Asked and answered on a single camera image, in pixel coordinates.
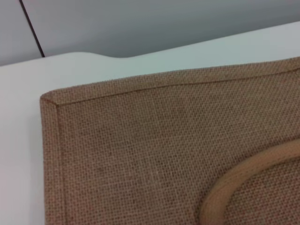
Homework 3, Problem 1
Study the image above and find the brown burlap handbag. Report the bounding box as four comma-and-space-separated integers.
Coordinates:
39, 56, 300, 225

